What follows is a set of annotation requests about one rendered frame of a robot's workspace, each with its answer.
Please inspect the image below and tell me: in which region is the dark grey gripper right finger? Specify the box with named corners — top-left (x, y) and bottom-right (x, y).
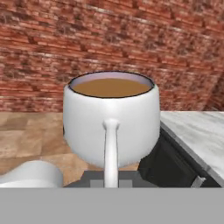
top-left (117, 170), bottom-right (158, 188)

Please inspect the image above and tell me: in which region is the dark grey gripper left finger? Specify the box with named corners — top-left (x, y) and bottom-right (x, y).
top-left (64, 170), bottom-right (106, 188)

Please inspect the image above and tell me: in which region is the grey cabinet handle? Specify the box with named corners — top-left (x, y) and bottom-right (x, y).
top-left (190, 175), bottom-right (207, 188)

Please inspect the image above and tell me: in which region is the white rounded object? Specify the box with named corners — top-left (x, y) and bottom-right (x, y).
top-left (0, 159), bottom-right (65, 188)

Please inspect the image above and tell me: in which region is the white mug of coffee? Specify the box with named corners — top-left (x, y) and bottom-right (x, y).
top-left (62, 70), bottom-right (162, 188)

